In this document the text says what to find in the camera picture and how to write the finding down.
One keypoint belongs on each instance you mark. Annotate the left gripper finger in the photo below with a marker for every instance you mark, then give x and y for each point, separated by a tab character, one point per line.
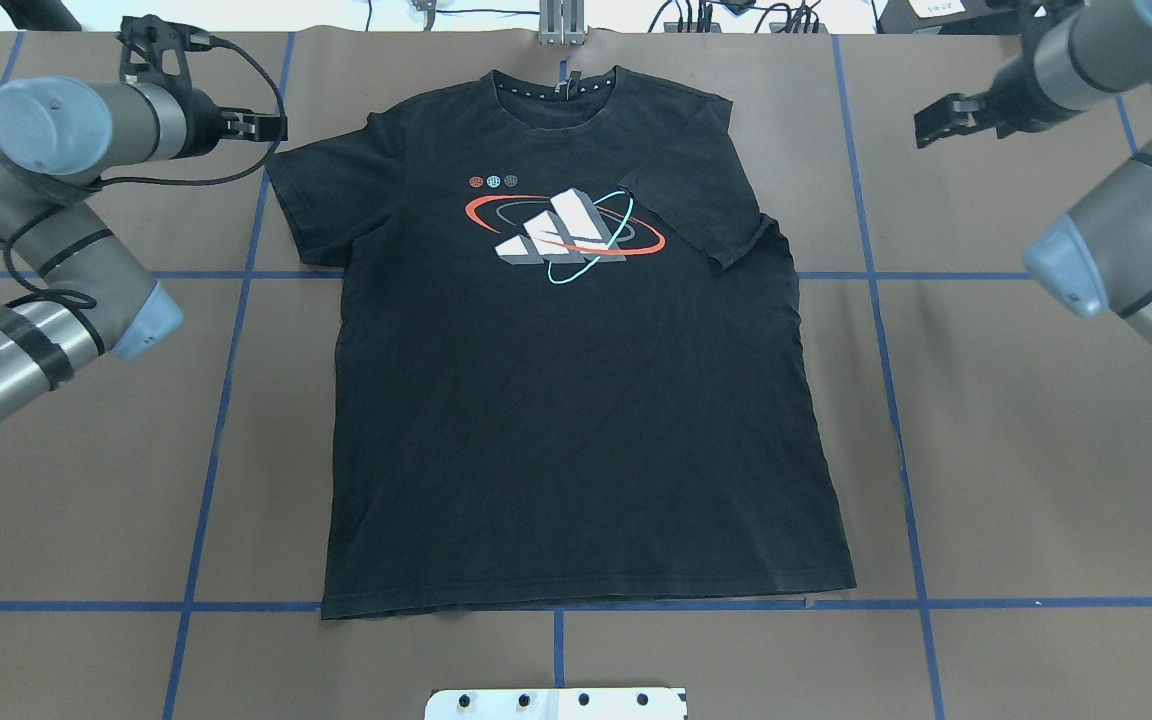
263	121
263	134

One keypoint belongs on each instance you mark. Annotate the aluminium frame post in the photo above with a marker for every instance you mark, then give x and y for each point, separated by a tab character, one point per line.
562	23

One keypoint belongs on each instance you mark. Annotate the black graphic t-shirt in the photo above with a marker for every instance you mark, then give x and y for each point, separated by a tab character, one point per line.
569	367

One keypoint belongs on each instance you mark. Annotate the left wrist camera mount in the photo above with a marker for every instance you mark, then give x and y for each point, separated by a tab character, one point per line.
153	52

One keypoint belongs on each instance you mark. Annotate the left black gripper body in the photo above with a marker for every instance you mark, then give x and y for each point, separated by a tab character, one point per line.
202	119

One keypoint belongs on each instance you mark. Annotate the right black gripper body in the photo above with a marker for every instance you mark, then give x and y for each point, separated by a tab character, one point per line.
999	103

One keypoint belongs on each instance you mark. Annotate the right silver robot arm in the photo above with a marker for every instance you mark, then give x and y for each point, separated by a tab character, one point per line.
1096	257

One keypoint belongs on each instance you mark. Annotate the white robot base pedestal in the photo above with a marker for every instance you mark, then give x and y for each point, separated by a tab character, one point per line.
559	703

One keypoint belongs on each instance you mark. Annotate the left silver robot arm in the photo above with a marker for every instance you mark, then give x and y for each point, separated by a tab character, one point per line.
84	294

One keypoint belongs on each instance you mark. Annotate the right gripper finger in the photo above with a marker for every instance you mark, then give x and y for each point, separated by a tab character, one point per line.
933	126
950	110

